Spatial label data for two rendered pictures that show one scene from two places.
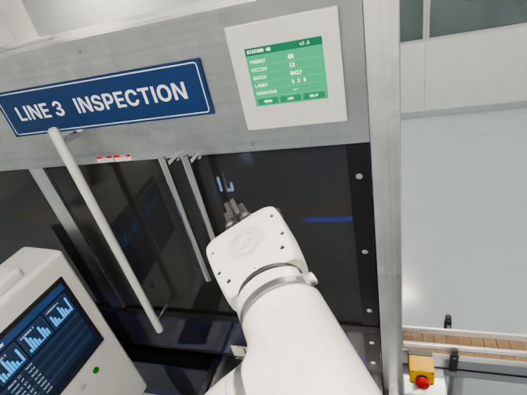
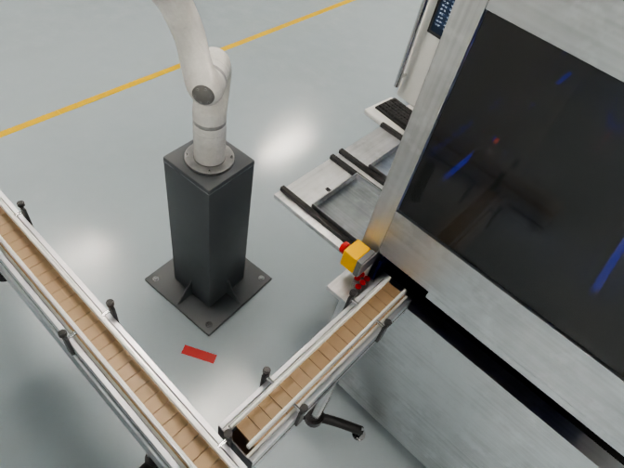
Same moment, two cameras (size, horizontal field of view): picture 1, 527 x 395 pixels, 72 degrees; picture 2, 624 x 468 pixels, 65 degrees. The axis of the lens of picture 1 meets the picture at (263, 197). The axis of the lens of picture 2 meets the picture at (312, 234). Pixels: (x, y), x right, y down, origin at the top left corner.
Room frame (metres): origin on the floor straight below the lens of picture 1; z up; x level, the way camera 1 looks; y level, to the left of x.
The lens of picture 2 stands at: (0.67, -1.34, 2.20)
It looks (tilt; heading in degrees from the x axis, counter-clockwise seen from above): 50 degrees down; 100
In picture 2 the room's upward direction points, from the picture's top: 14 degrees clockwise
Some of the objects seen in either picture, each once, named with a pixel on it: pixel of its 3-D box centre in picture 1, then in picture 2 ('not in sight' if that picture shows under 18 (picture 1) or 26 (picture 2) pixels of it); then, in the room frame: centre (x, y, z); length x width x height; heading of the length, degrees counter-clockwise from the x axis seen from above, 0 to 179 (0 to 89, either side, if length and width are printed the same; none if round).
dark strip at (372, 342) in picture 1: (367, 280); not in sight; (0.69, -0.22, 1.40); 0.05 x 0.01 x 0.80; 68
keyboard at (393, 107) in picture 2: not in sight; (414, 123); (0.67, 0.67, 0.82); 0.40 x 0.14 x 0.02; 153
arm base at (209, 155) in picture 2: not in sight; (209, 139); (-0.02, -0.07, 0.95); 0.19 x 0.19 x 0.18
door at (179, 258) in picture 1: (150, 244); not in sight; (0.94, 0.38, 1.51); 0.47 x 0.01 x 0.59; 68
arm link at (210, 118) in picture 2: not in sight; (211, 86); (-0.03, -0.04, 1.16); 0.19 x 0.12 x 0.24; 107
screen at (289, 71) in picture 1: (287, 75); not in sight; (0.72, -0.10, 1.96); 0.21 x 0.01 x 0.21; 68
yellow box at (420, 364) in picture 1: (420, 367); (357, 257); (0.66, -0.36, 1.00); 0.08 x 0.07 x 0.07; 158
